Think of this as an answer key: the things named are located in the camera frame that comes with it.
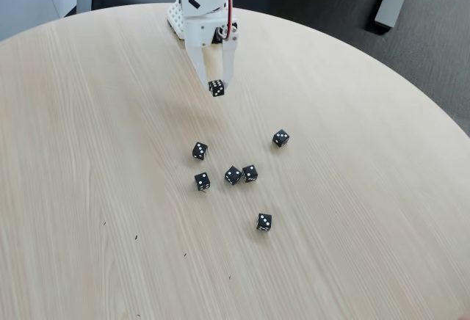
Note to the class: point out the black die white pips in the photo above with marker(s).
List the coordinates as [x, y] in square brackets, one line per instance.
[280, 138]
[199, 150]
[249, 173]
[216, 88]
[264, 222]
[233, 175]
[202, 181]

